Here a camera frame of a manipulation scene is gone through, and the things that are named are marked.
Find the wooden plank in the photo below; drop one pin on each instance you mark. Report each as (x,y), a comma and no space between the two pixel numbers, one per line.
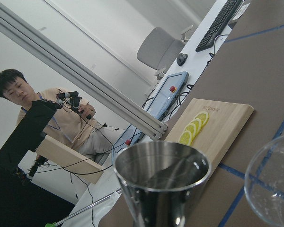
(70,159)

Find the grey office chair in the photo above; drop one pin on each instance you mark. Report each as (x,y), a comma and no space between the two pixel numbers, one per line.
(160,49)

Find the aluminium frame post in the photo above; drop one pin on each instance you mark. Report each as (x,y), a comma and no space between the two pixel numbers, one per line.
(22,33)

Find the black monitor back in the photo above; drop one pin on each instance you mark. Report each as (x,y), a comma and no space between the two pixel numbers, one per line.
(28,134)

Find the black keyboard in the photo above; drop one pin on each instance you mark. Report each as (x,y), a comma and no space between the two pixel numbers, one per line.
(219,23)

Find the black computer mouse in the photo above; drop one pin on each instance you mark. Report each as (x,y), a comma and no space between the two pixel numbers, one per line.
(181,59)

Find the lemon slice rightmost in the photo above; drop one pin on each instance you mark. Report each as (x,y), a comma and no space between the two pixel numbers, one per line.
(203,116)

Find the steel jigger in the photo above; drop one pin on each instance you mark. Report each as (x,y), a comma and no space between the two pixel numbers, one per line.
(161,181)

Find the clear wine glass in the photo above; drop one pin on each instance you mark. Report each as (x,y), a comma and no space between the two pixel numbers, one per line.
(264,183)

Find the lemon slice leftmost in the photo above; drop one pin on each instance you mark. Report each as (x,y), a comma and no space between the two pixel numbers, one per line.
(186,138)

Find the lemon slice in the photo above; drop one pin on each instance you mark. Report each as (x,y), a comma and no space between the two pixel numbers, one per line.
(203,116)
(186,138)
(198,123)
(192,128)

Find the bamboo cutting board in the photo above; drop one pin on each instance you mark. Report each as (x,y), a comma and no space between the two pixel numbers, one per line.
(225,122)

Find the blue teach pendant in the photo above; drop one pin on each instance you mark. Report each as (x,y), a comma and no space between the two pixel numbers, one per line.
(166,95)
(129,137)

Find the green handled reach tool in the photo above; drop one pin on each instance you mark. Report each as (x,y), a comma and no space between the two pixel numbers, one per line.
(107,197)

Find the person in beige clothes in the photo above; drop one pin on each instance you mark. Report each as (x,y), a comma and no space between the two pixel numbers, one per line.
(86,136)

